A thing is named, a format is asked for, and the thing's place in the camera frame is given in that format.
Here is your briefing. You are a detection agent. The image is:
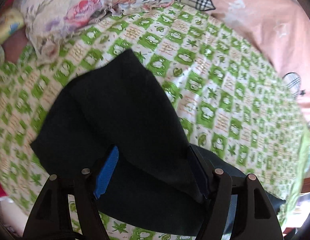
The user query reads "yellow floral pillow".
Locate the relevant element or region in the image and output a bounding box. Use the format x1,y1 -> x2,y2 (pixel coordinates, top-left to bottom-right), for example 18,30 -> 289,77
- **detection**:
0,8 -> 25,45

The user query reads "floral white pillow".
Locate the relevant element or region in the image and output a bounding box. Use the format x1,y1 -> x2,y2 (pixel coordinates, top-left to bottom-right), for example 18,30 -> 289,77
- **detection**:
13,0 -> 173,63

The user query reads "green white patterned bedsheet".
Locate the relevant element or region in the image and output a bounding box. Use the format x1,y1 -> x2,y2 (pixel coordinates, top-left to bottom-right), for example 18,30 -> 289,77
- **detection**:
0,0 -> 310,240

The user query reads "pink plaid-patch duvet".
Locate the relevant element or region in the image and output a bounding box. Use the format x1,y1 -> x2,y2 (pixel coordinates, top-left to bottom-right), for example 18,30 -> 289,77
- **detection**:
165,0 -> 310,120

